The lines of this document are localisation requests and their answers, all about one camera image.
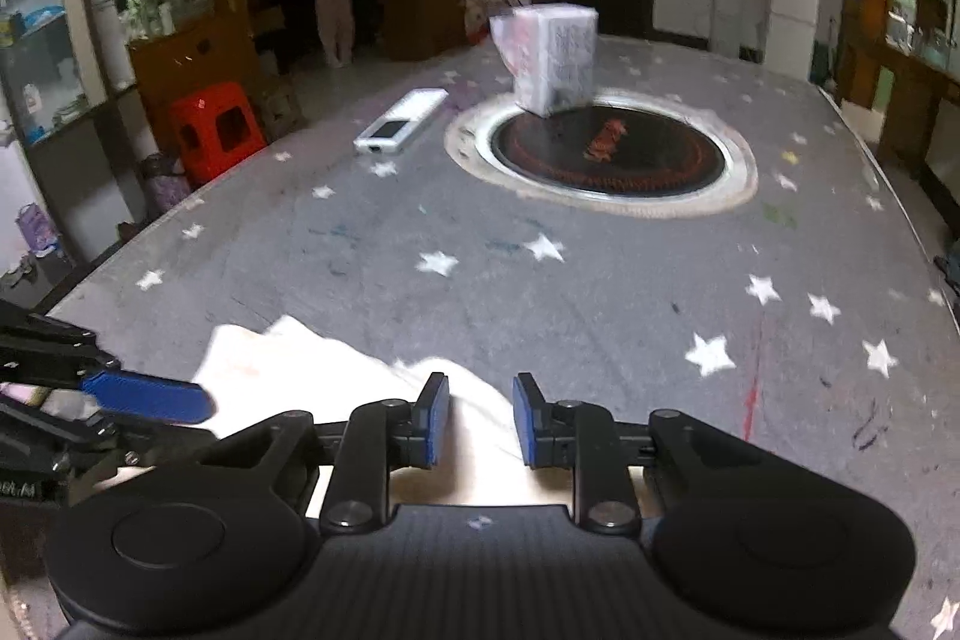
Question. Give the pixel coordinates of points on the purple bag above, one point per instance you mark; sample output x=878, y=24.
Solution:
x=165, y=184

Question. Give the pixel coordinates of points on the round standing fan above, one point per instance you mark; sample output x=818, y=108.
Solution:
x=487, y=6

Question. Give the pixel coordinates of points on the white remote control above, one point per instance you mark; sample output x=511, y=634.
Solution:
x=401, y=123

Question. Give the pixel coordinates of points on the red plastic stool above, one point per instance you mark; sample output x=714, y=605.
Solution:
x=214, y=134

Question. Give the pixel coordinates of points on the dark wooden glass cabinet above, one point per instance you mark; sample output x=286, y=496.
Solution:
x=900, y=10

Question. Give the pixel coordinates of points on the wrapped tissue pack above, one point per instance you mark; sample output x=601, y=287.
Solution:
x=555, y=59

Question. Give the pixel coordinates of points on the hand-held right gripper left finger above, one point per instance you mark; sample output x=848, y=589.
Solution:
x=436, y=421

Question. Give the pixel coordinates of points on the grey star-printed tablecloth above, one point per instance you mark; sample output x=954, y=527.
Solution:
x=600, y=280

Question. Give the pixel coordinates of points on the cardboard box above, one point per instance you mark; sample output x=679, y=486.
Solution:
x=281, y=104

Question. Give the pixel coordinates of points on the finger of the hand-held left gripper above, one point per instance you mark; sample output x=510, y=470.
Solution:
x=150, y=394
x=90, y=434

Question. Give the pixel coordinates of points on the white refrigerator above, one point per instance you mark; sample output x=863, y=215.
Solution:
x=791, y=3

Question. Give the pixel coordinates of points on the white garment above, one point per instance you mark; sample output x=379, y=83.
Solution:
x=337, y=377

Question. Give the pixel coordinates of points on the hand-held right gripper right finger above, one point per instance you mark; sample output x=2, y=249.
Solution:
x=525, y=422

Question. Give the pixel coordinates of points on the glass shelf with packets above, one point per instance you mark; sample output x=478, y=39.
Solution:
x=37, y=10

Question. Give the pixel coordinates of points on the round black table heater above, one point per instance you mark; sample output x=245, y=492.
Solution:
x=637, y=160

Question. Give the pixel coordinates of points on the white water dispenser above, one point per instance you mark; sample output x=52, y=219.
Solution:
x=724, y=14

